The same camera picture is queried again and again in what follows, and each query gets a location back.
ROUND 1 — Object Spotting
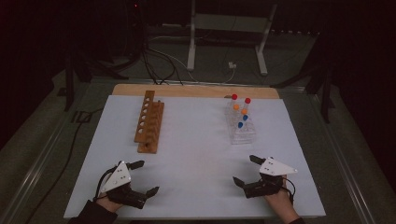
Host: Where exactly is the left hand-held gripper black cable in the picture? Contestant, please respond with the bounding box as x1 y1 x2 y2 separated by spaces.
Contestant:
92 166 118 202

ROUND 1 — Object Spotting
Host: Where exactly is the dark equipment with red light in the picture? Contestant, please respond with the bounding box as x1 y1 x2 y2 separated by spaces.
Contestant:
124 0 148 60

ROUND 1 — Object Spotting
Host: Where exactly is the hand-held gripper black cable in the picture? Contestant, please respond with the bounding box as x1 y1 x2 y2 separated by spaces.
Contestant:
281 176 296 204
92 166 118 202

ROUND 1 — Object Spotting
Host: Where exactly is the white table mat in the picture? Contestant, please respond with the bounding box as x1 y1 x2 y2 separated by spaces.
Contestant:
64 94 327 220

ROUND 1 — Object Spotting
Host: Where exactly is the person's left hand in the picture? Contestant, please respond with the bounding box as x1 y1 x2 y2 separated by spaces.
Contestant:
95 192 125 214

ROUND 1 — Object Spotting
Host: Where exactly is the power strip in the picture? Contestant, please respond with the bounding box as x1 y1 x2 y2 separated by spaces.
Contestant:
270 28 320 35

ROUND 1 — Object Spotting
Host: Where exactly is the black floor cable bundle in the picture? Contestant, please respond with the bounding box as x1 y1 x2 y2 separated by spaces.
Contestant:
140 40 185 86

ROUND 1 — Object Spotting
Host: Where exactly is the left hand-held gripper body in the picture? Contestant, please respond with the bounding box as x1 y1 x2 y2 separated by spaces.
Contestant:
100 161 148 209

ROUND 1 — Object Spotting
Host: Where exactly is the black tripod stand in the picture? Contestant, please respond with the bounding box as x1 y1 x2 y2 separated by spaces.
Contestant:
64 46 129 112
270 62 336 124

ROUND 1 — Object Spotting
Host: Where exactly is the long black floor cable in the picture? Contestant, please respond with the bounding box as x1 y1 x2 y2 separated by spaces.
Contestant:
24 106 105 224

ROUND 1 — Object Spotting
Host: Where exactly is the white floor cable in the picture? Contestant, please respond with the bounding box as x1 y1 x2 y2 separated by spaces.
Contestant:
148 35 236 84

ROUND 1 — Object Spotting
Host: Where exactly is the wooden test tube rack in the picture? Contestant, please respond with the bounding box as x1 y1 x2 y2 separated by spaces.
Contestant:
134 90 165 154

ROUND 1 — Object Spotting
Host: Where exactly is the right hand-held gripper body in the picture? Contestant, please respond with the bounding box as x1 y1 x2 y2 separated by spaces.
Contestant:
244 157 298 199

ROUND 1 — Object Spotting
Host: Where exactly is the black floor bracket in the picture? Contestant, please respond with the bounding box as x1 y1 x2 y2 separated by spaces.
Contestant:
71 110 94 124

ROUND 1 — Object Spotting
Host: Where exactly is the person's right hand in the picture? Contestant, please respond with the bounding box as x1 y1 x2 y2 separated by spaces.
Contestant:
263 175 300 224

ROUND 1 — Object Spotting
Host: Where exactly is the white metal stand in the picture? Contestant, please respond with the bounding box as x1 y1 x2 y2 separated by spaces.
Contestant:
186 0 278 77

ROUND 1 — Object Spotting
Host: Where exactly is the right hand-held gripper black cable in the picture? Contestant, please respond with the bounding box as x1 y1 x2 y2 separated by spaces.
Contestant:
281 176 296 204

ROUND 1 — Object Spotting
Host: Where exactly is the clear plastic test tube rack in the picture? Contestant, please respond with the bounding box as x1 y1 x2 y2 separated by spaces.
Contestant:
224 98 257 146

